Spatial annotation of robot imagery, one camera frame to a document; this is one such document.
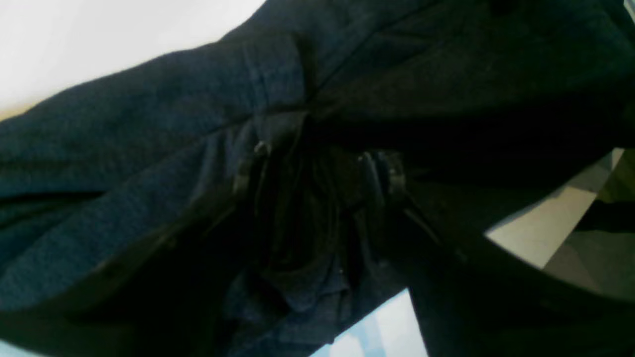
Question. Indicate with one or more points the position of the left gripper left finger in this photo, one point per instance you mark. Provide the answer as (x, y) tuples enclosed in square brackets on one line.
[(165, 293)]

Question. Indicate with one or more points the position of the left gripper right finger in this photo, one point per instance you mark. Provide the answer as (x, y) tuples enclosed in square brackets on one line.
[(473, 298)]

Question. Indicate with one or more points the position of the dark grey T-shirt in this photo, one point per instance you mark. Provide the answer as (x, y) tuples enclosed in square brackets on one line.
[(506, 93)]

